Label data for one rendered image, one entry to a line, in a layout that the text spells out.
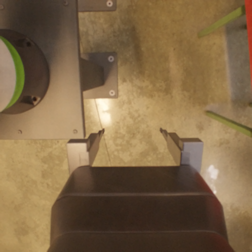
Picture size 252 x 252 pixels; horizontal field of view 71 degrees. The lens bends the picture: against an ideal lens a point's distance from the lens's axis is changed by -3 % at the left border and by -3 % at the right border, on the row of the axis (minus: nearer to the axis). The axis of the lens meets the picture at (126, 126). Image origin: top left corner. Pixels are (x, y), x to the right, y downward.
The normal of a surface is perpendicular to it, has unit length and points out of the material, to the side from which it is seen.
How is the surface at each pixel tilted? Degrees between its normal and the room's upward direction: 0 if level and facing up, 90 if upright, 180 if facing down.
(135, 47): 0
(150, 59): 0
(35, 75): 73
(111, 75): 0
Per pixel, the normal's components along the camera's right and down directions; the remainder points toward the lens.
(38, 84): 0.87, 0.37
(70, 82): -0.01, 0.25
